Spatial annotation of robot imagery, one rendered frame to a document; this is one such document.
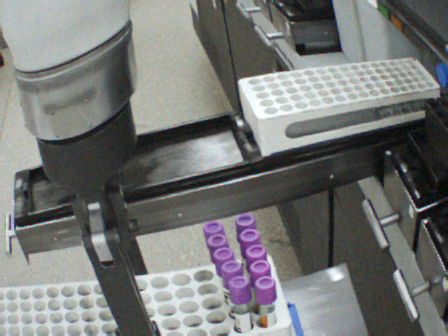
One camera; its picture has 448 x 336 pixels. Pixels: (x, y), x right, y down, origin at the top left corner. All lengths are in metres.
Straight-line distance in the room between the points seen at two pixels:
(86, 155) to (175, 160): 0.51
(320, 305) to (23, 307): 0.31
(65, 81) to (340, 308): 0.40
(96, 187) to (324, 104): 0.49
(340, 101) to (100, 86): 0.55
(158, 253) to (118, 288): 1.58
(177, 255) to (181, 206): 1.13
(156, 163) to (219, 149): 0.08
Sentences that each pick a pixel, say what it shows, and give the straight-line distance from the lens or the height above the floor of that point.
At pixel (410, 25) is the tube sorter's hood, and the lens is 0.85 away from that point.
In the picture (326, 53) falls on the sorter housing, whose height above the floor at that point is 0.73.
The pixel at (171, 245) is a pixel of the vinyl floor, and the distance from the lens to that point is 2.06.
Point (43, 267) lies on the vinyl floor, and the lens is 2.09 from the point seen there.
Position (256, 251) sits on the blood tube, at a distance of 0.54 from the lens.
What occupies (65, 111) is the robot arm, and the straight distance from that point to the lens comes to 0.42.
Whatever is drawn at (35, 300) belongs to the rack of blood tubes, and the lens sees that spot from 0.62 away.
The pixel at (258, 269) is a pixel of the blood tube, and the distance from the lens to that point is 0.53.
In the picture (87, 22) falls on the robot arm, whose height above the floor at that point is 1.20.
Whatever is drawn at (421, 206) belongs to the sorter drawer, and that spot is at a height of 0.80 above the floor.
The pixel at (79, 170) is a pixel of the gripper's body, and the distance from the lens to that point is 0.44.
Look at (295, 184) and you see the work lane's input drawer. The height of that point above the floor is 0.78.
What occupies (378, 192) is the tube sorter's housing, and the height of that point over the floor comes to 0.72.
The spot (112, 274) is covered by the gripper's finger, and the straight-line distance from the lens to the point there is 0.46.
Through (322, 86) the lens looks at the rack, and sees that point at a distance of 0.94.
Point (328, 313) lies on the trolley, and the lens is 0.69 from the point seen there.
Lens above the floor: 1.34
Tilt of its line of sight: 36 degrees down
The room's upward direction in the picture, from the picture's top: 9 degrees counter-clockwise
